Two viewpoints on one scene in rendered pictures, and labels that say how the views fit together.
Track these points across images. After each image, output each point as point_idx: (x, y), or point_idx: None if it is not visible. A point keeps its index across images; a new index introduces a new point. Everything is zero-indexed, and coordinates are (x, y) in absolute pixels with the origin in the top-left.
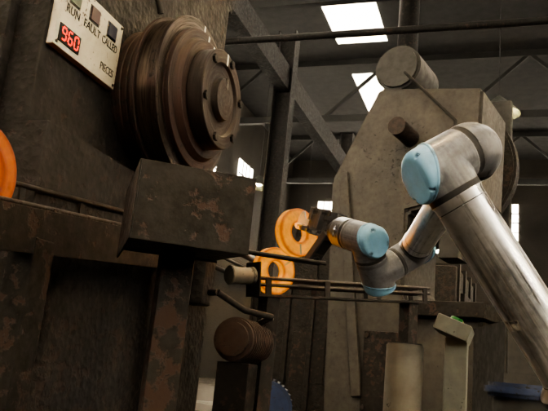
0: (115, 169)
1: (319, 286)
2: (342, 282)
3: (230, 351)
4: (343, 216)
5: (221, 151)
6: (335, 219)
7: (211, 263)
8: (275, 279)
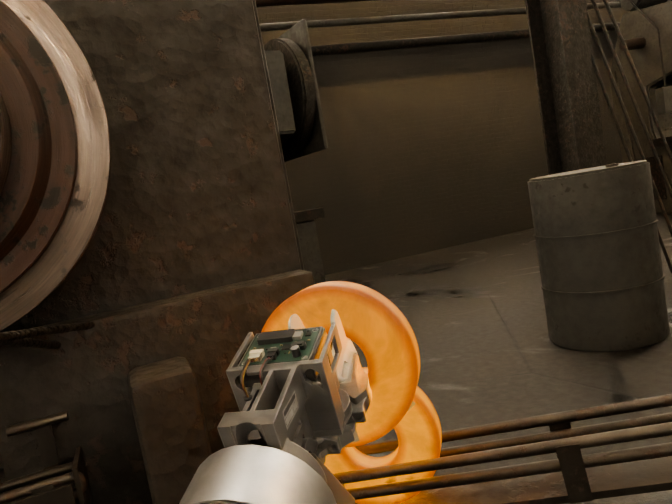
0: None
1: (533, 468)
2: (643, 433)
3: None
4: (258, 428)
5: (105, 181)
6: (196, 471)
7: (176, 468)
8: (354, 480)
